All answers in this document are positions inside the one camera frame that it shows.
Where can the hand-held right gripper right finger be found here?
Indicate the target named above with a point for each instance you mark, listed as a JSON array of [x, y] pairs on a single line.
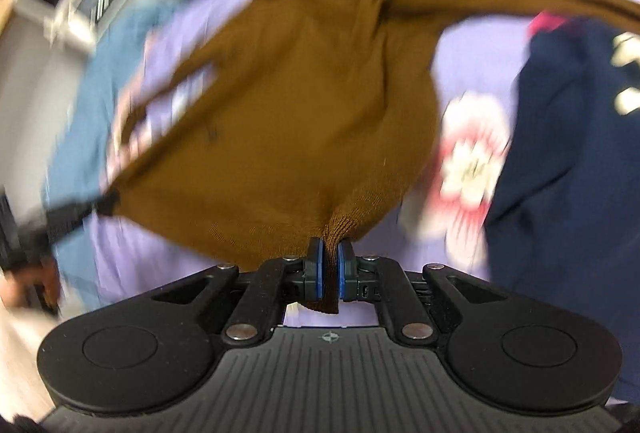
[[344, 270]]

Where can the person's left hand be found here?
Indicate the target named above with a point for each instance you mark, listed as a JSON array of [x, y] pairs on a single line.
[[35, 285]]

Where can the navy garment with pink lining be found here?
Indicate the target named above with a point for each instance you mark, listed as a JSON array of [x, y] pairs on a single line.
[[565, 173]]

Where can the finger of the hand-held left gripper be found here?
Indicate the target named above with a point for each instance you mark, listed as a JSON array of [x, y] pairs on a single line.
[[80, 215]]

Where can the blue cloth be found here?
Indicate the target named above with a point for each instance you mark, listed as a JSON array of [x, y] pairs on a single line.
[[95, 78]]

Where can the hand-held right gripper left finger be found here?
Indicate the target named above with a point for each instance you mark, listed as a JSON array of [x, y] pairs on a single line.
[[316, 270]]

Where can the brown knit sweater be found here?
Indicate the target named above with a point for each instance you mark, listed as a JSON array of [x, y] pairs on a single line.
[[300, 113]]

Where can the purple floral bed sheet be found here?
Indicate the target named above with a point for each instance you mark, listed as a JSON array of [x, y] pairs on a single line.
[[465, 78]]

